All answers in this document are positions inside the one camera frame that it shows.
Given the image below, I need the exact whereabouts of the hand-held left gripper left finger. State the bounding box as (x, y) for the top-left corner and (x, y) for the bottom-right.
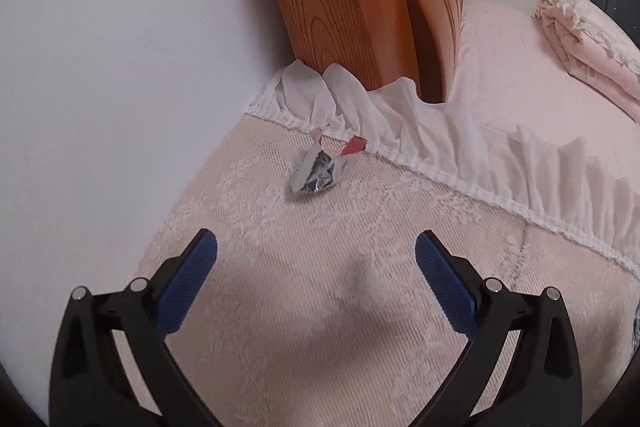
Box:
(49, 228), (219, 427)

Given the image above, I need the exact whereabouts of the wooden headboard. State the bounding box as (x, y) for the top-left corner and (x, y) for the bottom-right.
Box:
(253, 0), (466, 102)

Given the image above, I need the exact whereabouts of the white lace ruffled tablecloth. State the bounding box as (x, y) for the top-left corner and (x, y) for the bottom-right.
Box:
(137, 59), (640, 427)

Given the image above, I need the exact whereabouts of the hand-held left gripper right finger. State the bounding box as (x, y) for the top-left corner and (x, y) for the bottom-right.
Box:
(414, 229), (584, 427)

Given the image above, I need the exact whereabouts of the silver red foil wrapper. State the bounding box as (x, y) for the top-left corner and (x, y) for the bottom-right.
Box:
(286, 134), (368, 198)

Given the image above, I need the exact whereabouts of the folded pink quilt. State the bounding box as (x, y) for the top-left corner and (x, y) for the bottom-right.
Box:
(535, 0), (640, 124)

